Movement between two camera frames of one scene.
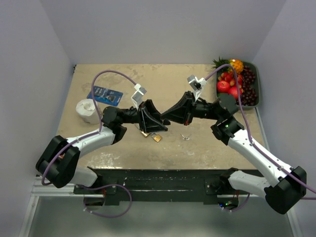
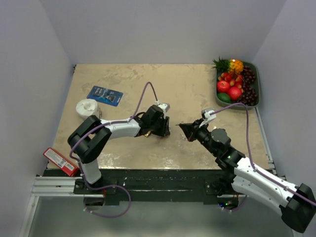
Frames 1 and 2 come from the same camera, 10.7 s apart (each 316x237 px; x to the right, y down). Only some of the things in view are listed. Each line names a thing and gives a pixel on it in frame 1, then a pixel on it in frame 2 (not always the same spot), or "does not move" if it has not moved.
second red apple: [233, 91] does not move
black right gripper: [184, 111] -> [191, 130]
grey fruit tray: [257, 85] does not move
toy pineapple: [237, 64] does not move
